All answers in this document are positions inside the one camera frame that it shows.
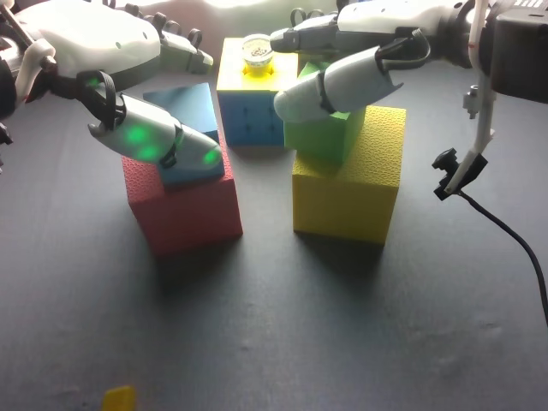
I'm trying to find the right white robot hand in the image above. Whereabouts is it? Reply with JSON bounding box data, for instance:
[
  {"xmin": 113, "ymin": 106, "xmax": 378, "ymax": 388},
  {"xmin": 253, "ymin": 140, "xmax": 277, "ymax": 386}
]
[{"xmin": 269, "ymin": 0, "xmax": 455, "ymax": 123}]

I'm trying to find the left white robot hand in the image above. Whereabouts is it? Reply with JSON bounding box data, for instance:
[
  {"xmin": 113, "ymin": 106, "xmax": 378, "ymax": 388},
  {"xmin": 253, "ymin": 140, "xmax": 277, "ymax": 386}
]
[{"xmin": 15, "ymin": 0, "xmax": 223, "ymax": 171}]

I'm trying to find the blue foam cube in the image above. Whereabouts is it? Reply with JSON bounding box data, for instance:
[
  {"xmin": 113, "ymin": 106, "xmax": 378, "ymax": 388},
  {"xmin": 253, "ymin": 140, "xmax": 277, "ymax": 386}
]
[{"xmin": 142, "ymin": 82, "xmax": 228, "ymax": 192}]

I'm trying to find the green foam cube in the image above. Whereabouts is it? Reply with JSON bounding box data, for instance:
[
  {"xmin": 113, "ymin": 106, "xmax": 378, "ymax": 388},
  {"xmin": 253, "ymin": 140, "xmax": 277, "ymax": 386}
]
[{"xmin": 283, "ymin": 59, "xmax": 368, "ymax": 166}]

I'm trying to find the small white patterned cup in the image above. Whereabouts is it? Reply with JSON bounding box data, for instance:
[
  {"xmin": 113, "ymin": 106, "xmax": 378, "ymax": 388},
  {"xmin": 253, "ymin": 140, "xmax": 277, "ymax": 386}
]
[{"xmin": 241, "ymin": 33, "xmax": 275, "ymax": 69}]

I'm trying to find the Rubik's puzzle cube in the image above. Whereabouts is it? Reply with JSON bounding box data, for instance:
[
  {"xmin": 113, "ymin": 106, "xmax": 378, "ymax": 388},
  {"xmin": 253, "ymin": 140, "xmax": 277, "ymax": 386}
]
[{"xmin": 216, "ymin": 37, "xmax": 301, "ymax": 149}]

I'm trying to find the large yellow textured cube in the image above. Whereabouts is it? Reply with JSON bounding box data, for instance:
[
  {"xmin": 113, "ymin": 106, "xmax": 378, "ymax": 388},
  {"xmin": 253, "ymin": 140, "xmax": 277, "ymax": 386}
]
[{"xmin": 290, "ymin": 104, "xmax": 408, "ymax": 246}]

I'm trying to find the large red textured cube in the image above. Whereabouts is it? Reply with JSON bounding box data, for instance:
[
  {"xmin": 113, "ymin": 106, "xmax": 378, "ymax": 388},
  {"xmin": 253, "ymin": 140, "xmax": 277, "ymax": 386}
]
[{"xmin": 122, "ymin": 128, "xmax": 244, "ymax": 258}]

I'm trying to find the grey table cloth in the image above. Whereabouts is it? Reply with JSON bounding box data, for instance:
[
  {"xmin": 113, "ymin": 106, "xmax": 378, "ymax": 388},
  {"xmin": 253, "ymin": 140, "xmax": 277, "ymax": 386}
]
[{"xmin": 0, "ymin": 55, "xmax": 548, "ymax": 411}]

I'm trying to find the small yellow block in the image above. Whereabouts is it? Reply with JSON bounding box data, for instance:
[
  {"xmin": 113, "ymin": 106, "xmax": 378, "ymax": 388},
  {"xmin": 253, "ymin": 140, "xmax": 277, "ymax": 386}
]
[{"xmin": 101, "ymin": 384, "xmax": 138, "ymax": 411}]

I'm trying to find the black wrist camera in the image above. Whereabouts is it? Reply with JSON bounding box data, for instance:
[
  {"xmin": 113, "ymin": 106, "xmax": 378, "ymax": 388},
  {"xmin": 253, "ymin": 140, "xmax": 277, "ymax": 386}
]
[{"xmin": 431, "ymin": 147, "xmax": 489, "ymax": 201}]

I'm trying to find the black camera cable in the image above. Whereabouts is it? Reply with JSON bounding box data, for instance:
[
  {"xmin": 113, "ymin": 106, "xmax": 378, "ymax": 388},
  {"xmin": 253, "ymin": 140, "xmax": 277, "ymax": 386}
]
[{"xmin": 457, "ymin": 190, "xmax": 548, "ymax": 326}]

